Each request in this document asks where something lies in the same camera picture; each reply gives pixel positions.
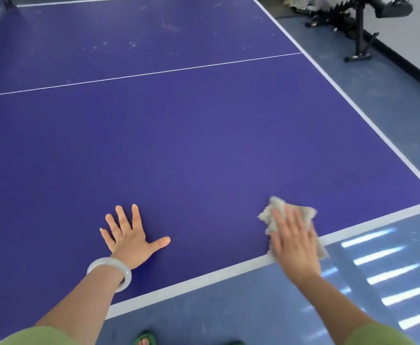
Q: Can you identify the person's left hand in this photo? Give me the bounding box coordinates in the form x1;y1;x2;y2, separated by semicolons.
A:
99;204;172;271

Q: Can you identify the person's right hand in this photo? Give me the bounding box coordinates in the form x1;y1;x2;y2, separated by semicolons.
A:
269;206;322;281

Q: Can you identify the grey cleaning cloth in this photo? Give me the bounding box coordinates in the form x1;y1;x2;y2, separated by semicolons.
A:
257;196;329;261

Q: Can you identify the person's right forearm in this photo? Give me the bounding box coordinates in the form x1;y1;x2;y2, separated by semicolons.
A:
296;273;379;345

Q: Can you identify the person's left forearm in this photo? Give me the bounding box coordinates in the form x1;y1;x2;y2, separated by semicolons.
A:
34;265;124;336

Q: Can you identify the blue table tennis table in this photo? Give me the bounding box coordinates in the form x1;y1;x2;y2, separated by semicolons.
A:
0;0;420;345

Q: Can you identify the green left slipper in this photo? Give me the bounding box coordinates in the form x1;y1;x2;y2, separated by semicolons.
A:
133;331;159;345

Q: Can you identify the green right sleeve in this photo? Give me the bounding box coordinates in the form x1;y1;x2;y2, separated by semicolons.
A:
344;323;417;345

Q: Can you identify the black sit-up bench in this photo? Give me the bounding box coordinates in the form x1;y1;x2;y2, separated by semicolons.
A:
305;0;413;63

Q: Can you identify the dark floor mat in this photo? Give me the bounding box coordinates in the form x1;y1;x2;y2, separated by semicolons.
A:
260;0;297;18

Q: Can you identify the crumpled beige paper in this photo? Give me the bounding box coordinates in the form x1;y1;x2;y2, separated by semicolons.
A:
283;0;340;12

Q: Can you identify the white jade bracelet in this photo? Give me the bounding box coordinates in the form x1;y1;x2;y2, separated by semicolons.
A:
86;257;132;293

